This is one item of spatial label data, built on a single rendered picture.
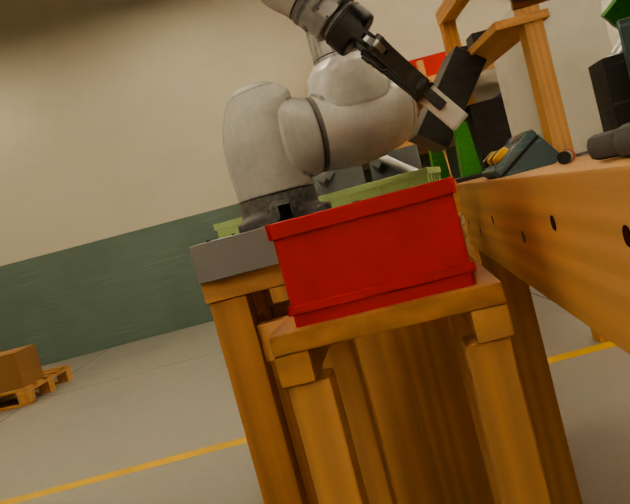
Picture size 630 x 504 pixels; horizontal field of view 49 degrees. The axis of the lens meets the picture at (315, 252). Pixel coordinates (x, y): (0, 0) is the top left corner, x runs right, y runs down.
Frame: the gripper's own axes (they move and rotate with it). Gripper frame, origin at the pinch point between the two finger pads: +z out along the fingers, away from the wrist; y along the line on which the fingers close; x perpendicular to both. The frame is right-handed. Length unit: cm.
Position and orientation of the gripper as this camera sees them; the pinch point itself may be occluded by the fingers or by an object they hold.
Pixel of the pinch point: (443, 108)
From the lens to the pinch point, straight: 105.4
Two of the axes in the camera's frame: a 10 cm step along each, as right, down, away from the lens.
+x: 6.4, -7.6, -1.4
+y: -1.1, 0.9, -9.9
